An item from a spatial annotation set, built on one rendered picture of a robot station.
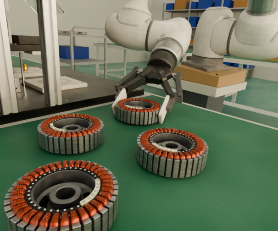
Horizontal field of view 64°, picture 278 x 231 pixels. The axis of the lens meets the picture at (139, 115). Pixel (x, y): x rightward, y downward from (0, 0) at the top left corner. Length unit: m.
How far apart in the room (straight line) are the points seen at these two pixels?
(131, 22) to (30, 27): 5.79
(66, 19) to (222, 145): 6.63
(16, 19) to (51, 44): 5.83
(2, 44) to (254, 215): 0.50
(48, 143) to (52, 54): 0.24
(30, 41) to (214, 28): 0.75
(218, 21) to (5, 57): 0.86
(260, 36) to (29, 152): 0.90
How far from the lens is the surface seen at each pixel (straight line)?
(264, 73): 7.19
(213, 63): 1.13
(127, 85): 0.59
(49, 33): 0.54
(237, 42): 1.07
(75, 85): 0.74
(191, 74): 1.10
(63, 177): 0.29
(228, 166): 0.39
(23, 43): 0.70
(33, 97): 0.65
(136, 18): 0.77
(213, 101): 1.17
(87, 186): 0.28
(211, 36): 1.11
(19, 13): 6.41
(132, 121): 0.49
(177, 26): 0.75
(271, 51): 1.06
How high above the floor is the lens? 0.94
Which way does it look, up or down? 20 degrees down
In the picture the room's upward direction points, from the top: 4 degrees clockwise
